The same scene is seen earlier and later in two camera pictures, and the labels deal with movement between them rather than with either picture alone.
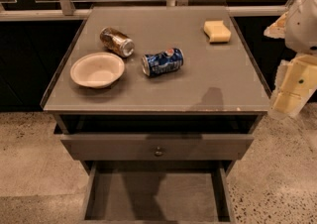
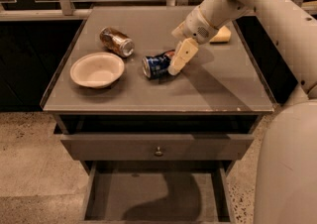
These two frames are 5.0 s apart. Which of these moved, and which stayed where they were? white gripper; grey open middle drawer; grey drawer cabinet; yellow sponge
Moved: white gripper
Stayed: yellow sponge; grey open middle drawer; grey drawer cabinet
